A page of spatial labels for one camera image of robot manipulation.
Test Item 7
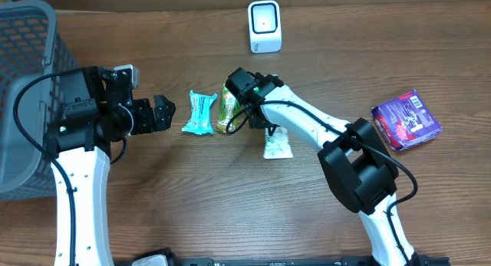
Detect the white base mount left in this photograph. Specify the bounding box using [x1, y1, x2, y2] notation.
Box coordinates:
[130, 248, 182, 266]

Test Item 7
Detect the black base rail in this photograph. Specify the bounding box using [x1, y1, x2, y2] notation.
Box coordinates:
[180, 256, 450, 266]

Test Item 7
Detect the mint green wipes pack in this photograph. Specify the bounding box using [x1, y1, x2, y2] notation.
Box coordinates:
[181, 90, 217, 136]

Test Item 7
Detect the white tube gold cap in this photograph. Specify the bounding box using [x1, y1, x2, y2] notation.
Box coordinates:
[263, 126, 293, 159]

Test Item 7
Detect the green yellow snack packet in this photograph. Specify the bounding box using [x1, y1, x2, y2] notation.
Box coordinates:
[216, 84, 241, 133]

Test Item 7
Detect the dark grey plastic basket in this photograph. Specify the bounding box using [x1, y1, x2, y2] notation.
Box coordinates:
[0, 0, 80, 201]

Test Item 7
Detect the purple Carefree pad pack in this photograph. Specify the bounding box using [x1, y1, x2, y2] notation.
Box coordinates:
[371, 89, 443, 150]

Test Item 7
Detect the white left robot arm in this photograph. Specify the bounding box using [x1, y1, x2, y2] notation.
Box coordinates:
[45, 64, 176, 265]

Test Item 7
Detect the white barcode scanner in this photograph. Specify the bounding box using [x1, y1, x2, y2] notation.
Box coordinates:
[247, 0, 282, 54]

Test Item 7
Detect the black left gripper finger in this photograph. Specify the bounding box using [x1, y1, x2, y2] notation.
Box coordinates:
[153, 95, 176, 115]
[155, 111, 173, 131]

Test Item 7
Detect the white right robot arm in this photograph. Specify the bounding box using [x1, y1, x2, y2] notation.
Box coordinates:
[228, 71, 418, 265]

